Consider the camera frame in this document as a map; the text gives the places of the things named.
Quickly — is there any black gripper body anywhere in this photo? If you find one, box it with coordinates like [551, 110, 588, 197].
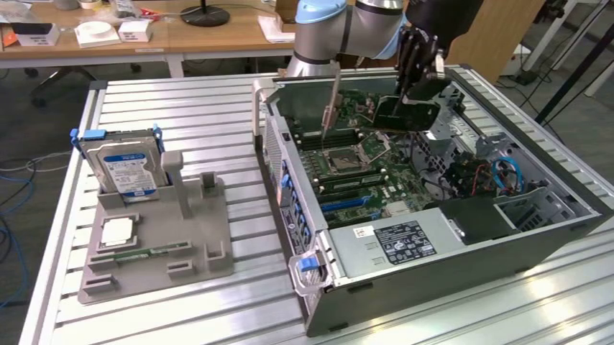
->
[405, 0, 484, 48]

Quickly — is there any black graphics card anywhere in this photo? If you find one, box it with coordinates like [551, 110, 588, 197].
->
[319, 60, 443, 133]

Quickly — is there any wooden cabinet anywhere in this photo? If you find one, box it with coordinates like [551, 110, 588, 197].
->
[404, 0, 547, 75]

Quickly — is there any perforated metal disk bay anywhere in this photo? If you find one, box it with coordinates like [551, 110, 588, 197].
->
[411, 84, 510, 159]

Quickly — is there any metal socket cover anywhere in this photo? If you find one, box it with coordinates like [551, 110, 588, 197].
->
[357, 131, 392, 161]

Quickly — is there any white box with red button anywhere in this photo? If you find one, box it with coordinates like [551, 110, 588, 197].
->
[497, 42, 534, 78]

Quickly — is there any black RAM slots bank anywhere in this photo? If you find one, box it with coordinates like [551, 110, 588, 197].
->
[295, 128, 361, 151]

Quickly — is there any green motherboard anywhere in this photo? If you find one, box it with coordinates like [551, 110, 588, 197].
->
[287, 118, 447, 222]

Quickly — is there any CPU socket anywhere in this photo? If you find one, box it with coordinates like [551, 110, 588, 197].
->
[323, 145, 369, 172]

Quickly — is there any white paper stack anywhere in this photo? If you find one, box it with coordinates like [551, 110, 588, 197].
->
[257, 14, 296, 44]

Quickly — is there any brown cardboard box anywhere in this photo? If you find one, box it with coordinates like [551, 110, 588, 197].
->
[275, 0, 301, 26]

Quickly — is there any green RAM stick with label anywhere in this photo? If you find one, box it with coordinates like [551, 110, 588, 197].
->
[313, 173, 388, 191]

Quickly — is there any black stand pole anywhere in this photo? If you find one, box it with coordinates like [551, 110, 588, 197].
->
[532, 30, 614, 125]

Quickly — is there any wooden office desk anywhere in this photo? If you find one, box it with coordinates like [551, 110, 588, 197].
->
[165, 0, 431, 69]
[0, 0, 185, 78]

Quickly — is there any blue expansion slot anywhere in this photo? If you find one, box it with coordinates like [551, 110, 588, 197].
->
[319, 196, 373, 213]

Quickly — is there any open metal disk bay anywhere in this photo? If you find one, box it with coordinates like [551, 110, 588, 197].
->
[492, 186, 584, 233]

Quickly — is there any black lamp base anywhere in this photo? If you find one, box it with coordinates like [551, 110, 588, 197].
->
[178, 0, 231, 28]

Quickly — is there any grey power supply unit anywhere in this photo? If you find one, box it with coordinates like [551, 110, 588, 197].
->
[328, 208, 465, 280]

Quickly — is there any open dark PC case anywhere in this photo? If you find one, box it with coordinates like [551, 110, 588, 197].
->
[252, 63, 614, 338]

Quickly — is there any blue case latch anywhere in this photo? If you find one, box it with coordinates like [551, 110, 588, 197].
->
[296, 253, 320, 276]

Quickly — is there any small white box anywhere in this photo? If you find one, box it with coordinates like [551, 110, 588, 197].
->
[117, 19, 153, 43]

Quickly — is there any plastic wrapped pack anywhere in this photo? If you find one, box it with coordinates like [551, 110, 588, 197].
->
[106, 0, 145, 19]

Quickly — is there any white round holder on box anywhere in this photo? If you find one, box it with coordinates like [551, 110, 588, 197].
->
[73, 20, 121, 50]

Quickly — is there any hard disk in blue caddy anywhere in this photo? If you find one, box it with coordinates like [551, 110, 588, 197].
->
[69, 124, 166, 204]

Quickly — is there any grey plastic parts rack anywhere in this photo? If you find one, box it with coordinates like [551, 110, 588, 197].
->
[76, 150, 236, 305]

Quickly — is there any green RAM stick bare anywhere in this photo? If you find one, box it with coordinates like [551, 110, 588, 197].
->
[112, 246, 172, 263]

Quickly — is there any silver CPU chip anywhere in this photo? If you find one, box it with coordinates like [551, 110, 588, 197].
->
[100, 218, 134, 247]

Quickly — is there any white box with black top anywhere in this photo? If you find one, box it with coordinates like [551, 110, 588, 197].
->
[9, 22, 61, 47]

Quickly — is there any black office chair base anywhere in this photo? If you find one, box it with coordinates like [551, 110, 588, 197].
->
[22, 63, 144, 108]

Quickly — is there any clear plastic bag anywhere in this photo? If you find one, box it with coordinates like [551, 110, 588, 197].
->
[0, 1, 34, 25]

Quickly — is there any orange cardboard box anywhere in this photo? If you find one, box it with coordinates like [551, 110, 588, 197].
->
[0, 24, 18, 52]

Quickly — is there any white desk frame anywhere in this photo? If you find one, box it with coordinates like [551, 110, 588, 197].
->
[520, 0, 614, 98]

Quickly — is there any black wire bundle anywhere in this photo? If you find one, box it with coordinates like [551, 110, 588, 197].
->
[439, 154, 495, 199]

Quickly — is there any red wire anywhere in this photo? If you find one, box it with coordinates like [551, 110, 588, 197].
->
[468, 163, 481, 195]

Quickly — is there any blue wire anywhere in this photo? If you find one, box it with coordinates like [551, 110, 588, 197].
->
[491, 156, 528, 197]

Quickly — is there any white floor cable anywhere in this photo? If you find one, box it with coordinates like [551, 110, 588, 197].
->
[0, 150, 73, 173]

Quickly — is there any blue floor cable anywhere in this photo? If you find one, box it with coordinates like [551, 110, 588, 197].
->
[0, 174, 37, 310]

